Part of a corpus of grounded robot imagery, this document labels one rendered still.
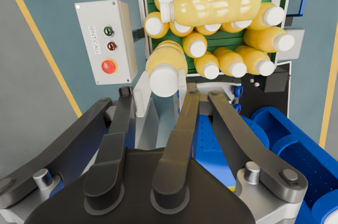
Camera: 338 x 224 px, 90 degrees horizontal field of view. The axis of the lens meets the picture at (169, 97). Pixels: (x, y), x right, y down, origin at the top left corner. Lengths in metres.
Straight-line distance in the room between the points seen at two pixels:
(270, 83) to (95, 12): 0.55
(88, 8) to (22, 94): 1.88
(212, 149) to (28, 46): 1.85
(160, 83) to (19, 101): 2.19
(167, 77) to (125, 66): 0.26
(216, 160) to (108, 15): 0.43
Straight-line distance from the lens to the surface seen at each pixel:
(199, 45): 0.44
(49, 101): 2.15
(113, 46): 0.45
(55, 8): 1.82
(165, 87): 0.22
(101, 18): 0.47
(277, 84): 0.66
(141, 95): 0.16
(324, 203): 1.20
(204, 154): 0.48
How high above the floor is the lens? 1.53
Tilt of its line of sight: 65 degrees down
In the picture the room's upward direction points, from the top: 175 degrees counter-clockwise
